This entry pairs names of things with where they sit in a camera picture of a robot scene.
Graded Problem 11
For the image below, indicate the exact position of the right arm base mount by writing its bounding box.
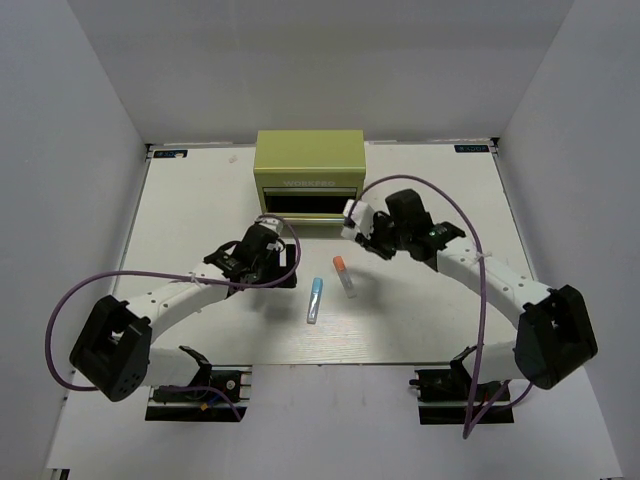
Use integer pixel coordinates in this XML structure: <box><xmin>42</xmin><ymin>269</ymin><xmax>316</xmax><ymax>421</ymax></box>
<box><xmin>409</xmin><ymin>346</ymin><xmax>514</xmax><ymax>425</ymax></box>

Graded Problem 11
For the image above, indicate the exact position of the left blue corner label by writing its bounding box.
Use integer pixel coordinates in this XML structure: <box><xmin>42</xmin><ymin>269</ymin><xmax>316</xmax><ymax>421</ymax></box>
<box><xmin>153</xmin><ymin>150</ymin><xmax>188</xmax><ymax>159</ymax></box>

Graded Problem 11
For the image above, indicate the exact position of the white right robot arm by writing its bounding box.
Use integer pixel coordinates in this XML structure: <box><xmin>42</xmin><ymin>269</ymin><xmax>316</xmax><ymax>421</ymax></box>
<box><xmin>342</xmin><ymin>189</ymin><xmax>598</xmax><ymax>399</ymax></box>

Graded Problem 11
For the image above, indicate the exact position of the right blue corner label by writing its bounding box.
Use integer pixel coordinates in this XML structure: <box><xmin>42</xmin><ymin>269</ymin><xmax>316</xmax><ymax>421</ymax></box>
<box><xmin>454</xmin><ymin>144</ymin><xmax>490</xmax><ymax>153</ymax></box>

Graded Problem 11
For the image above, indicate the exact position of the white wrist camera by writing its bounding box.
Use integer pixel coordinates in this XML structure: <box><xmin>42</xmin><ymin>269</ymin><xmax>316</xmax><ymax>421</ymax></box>
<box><xmin>342</xmin><ymin>199</ymin><xmax>375</xmax><ymax>238</ymax></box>
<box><xmin>255</xmin><ymin>215</ymin><xmax>284</xmax><ymax>236</ymax></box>

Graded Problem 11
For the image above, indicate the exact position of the blue highlighter marker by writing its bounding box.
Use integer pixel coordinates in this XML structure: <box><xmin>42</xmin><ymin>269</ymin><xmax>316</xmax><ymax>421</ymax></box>
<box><xmin>306</xmin><ymin>277</ymin><xmax>324</xmax><ymax>325</ymax></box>

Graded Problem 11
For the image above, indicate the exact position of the green highlighter marker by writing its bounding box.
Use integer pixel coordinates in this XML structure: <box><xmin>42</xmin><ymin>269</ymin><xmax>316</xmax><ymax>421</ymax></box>
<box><xmin>341</xmin><ymin>226</ymin><xmax>359</xmax><ymax>241</ymax></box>

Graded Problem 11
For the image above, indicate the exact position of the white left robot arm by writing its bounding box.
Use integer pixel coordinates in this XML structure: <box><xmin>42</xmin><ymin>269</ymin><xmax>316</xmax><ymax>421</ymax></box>
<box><xmin>70</xmin><ymin>219</ymin><xmax>301</xmax><ymax>402</ymax></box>

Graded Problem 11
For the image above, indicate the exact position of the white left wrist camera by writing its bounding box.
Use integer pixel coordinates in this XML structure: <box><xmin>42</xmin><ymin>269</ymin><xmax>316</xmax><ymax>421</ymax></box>
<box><xmin>255</xmin><ymin>215</ymin><xmax>284</xmax><ymax>236</ymax></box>

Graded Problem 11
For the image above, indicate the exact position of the blue corner label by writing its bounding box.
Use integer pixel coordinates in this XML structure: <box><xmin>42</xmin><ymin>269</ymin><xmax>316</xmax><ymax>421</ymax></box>
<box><xmin>153</xmin><ymin>150</ymin><xmax>188</xmax><ymax>159</ymax></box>
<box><xmin>454</xmin><ymin>144</ymin><xmax>490</xmax><ymax>153</ymax></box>

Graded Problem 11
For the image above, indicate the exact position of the orange cap highlighter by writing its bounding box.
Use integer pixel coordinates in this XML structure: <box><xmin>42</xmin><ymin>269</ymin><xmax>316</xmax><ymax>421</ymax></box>
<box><xmin>332</xmin><ymin>256</ymin><xmax>357</xmax><ymax>298</ymax></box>

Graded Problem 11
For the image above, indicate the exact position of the green metal drawer box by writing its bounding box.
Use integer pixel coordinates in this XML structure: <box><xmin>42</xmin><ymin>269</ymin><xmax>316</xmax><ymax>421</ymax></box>
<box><xmin>253</xmin><ymin>130</ymin><xmax>366</xmax><ymax>225</ymax></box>

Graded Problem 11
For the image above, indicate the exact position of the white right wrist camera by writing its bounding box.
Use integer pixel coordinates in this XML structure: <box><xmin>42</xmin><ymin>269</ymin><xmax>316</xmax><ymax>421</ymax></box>
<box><xmin>342</xmin><ymin>199</ymin><xmax>375</xmax><ymax>238</ymax></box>

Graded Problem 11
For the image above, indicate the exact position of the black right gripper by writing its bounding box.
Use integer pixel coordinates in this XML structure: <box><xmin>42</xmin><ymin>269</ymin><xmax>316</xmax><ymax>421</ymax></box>
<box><xmin>356</xmin><ymin>212</ymin><xmax>411</xmax><ymax>260</ymax></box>

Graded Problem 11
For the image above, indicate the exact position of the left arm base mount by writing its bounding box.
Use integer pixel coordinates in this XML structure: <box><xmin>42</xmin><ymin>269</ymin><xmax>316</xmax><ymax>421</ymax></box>
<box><xmin>143</xmin><ymin>346</ymin><xmax>252</xmax><ymax>423</ymax></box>

